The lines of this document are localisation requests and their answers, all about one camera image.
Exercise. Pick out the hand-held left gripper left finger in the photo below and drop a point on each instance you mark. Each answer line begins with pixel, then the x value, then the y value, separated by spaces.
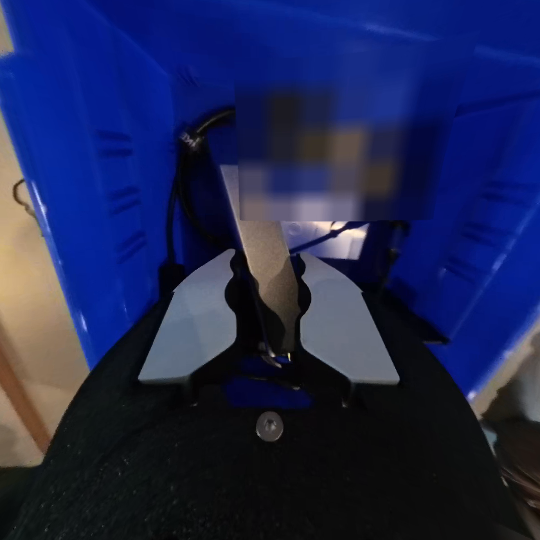
pixel 190 329

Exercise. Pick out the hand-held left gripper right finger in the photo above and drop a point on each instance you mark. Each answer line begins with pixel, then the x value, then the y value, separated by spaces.
pixel 341 329

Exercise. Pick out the silver metal rod tool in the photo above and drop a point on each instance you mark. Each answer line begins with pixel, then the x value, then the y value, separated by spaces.
pixel 270 270

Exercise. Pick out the blue plastic bin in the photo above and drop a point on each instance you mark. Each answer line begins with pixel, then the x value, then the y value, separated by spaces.
pixel 105 105

